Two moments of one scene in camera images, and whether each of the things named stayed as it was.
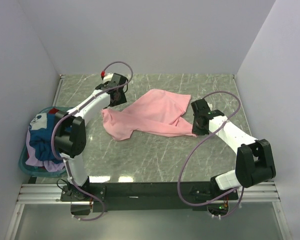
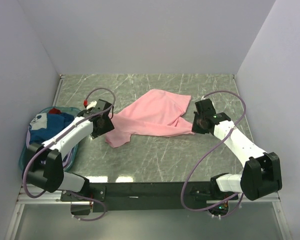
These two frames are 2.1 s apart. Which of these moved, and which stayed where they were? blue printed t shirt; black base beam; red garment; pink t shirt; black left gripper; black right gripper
Moved: pink t shirt; black left gripper
Stayed: black base beam; blue printed t shirt; red garment; black right gripper
